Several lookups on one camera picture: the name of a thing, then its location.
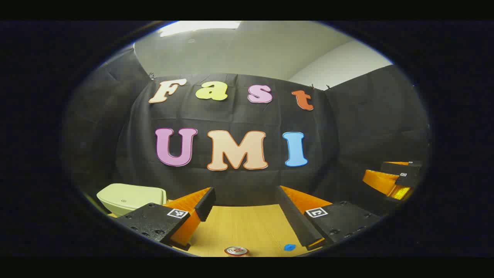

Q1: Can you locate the red pop can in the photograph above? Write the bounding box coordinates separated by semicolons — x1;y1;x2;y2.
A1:
224;246;250;257

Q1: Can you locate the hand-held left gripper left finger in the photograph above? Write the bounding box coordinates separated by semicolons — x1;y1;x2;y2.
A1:
115;187;217;252

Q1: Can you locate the pale green desktop garbage bin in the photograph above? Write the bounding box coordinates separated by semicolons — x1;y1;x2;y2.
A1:
96;183;167;217

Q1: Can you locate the black backdrop cloth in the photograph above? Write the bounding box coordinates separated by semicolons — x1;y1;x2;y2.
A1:
64;48;431;217

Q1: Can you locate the wooden desktop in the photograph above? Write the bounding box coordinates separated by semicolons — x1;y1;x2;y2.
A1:
108;203;325;257

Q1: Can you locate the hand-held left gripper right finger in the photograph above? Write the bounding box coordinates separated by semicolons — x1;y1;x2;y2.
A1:
275;185;382;250

